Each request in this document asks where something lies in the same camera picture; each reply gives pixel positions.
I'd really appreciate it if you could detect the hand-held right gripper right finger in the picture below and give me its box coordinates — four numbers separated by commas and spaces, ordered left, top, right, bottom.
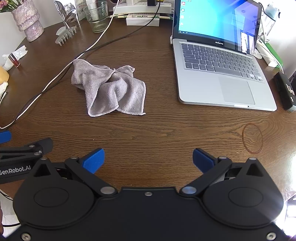
179, 148, 264, 197

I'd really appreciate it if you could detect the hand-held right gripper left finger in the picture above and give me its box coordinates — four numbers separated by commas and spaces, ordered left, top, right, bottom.
35, 148, 117, 197

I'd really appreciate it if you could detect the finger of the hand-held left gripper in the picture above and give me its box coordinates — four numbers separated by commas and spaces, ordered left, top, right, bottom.
0, 138, 53, 162
0, 130, 12, 144

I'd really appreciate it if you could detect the grey towel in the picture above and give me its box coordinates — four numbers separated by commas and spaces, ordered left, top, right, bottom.
70, 59, 147, 117

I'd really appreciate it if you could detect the white paper scrap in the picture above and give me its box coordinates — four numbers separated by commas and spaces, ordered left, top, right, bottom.
0, 81, 10, 100

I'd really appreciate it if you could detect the yellow round object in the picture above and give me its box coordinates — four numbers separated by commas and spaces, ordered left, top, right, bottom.
0, 65, 10, 85

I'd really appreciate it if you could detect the small red bottle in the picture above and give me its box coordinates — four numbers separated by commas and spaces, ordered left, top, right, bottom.
8, 53, 21, 68

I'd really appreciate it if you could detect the silver laptop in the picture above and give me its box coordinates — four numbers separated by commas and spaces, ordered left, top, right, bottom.
170, 0, 278, 112

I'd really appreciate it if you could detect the crumpled white tissue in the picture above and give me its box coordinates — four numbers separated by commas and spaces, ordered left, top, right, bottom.
2, 45, 28, 71

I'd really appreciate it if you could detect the black printed box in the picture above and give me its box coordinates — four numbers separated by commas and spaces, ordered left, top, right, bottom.
273, 71, 296, 111

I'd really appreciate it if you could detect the grey hair claw clip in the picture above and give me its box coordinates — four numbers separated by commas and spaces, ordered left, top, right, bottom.
55, 25, 77, 47

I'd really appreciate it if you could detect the mottled pink vase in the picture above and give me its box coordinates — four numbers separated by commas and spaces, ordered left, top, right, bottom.
11, 2, 45, 42

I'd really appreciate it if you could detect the white and green box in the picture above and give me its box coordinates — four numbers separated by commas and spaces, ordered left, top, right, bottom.
255, 39, 284, 68

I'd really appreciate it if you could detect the pink flower bouquet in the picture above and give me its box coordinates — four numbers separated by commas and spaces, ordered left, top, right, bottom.
0, 0, 21, 13

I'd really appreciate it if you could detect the clear glass cup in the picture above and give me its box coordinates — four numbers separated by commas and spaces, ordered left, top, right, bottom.
83, 1, 109, 33

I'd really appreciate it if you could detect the crumpled silver foil wrapper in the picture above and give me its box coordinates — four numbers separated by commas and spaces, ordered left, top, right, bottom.
54, 0, 81, 28

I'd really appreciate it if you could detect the white printed packet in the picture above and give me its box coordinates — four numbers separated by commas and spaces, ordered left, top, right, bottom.
76, 0, 93, 22

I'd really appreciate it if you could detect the white power strip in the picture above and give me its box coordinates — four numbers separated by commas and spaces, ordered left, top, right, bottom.
112, 0, 173, 15

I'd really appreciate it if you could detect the clear plastic bag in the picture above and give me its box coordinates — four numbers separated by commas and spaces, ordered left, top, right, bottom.
261, 0, 284, 42

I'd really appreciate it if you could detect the white cable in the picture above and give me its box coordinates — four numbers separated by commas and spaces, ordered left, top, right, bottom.
0, 0, 121, 129

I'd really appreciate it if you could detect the black cable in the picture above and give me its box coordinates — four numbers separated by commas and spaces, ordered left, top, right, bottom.
0, 0, 162, 127

